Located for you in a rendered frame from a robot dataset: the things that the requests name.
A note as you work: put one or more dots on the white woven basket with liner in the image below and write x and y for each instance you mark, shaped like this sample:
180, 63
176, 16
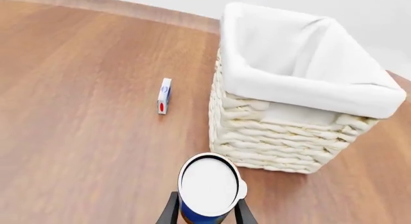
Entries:
298, 94

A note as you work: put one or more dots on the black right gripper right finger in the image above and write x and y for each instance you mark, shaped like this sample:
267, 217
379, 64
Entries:
244, 212

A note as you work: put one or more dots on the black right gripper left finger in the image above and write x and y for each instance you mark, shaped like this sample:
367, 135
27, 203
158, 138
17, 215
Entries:
169, 212

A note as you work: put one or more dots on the blue tin with white lid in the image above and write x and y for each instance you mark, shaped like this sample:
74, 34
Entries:
208, 185

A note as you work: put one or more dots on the white and blue food box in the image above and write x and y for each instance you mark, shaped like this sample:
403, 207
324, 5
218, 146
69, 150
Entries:
164, 96

